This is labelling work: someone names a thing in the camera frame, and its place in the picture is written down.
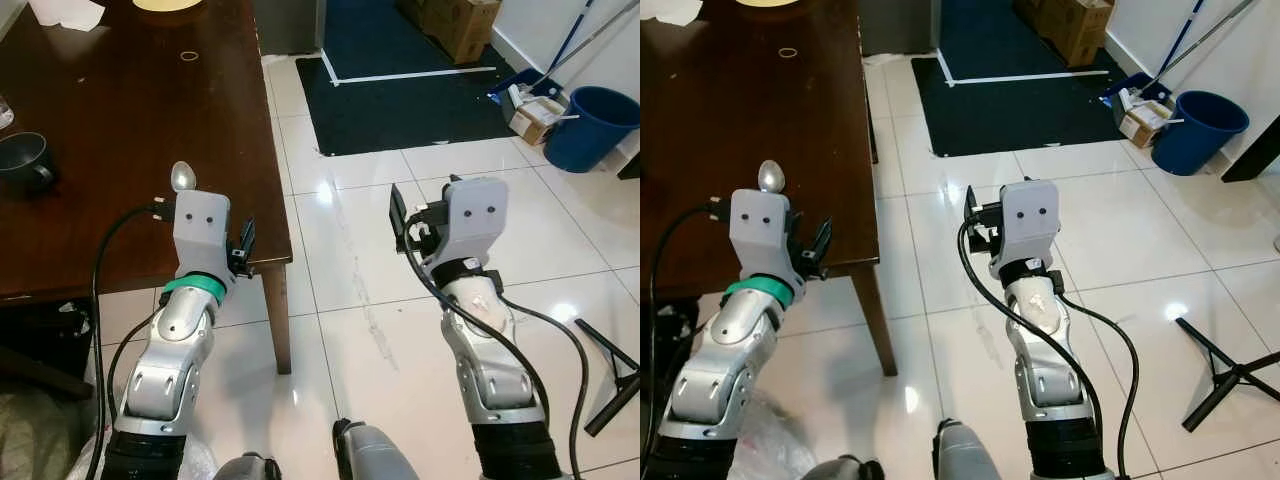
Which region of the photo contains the small open cardboard box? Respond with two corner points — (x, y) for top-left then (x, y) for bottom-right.
(508, 88), (581, 147)
(1114, 88), (1186, 150)

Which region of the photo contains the dark grey mug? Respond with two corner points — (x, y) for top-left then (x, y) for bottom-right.
(0, 132), (59, 197)

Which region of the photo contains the black tripod stand foot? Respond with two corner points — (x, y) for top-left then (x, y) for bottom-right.
(574, 317), (641, 437)
(1175, 316), (1280, 434)

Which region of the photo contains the dark wooden table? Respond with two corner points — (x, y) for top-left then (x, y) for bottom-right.
(0, 0), (294, 377)
(640, 0), (901, 379)

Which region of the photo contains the blue carpet with white tape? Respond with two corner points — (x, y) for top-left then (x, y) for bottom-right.
(320, 0), (521, 87)
(935, 0), (1136, 87)

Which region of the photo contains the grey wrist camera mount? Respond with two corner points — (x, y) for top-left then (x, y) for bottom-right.
(440, 177), (510, 267)
(172, 189), (234, 278)
(729, 187), (797, 283)
(1002, 179), (1062, 264)

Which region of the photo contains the blue broom handle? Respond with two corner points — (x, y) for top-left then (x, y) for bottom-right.
(1155, 0), (1208, 87)
(543, 0), (598, 83)

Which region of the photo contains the blue dustpan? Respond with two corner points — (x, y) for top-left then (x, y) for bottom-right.
(1098, 70), (1178, 107)
(488, 68), (563, 104)

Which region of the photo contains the large brown cardboard box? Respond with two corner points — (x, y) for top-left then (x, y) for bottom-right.
(398, 0), (502, 64)
(1013, 0), (1117, 67)

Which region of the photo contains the grey left robot leg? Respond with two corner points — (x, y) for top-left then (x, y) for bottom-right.
(800, 455), (886, 480)
(215, 452), (283, 480)

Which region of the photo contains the grey cabinet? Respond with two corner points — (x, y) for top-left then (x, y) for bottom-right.
(858, 0), (941, 56)
(253, 0), (327, 56)

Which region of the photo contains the black bag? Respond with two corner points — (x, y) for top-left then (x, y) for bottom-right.
(0, 298), (103, 401)
(640, 298), (703, 403)

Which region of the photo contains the grey right robot leg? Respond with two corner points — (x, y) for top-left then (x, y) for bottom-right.
(932, 418), (1011, 480)
(332, 418), (421, 480)

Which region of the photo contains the dark floor mat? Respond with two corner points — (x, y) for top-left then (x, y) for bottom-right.
(296, 55), (549, 158)
(910, 55), (1167, 159)

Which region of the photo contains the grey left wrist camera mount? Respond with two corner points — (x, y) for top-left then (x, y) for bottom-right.
(172, 189), (234, 278)
(729, 187), (797, 283)

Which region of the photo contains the woven beige sack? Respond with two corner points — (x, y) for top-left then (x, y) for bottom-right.
(0, 385), (99, 480)

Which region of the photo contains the grey mop handle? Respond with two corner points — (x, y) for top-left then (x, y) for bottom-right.
(528, 0), (641, 89)
(1140, 0), (1258, 93)

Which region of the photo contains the blue plastic bucket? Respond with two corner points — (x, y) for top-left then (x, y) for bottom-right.
(1150, 90), (1251, 177)
(544, 86), (641, 174)

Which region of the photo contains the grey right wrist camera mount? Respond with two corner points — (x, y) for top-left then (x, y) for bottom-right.
(440, 177), (510, 267)
(1002, 179), (1062, 264)

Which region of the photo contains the grey robot leg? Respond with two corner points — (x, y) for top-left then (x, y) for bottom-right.
(932, 418), (1011, 480)
(332, 418), (421, 480)
(800, 455), (886, 480)
(215, 452), (283, 480)

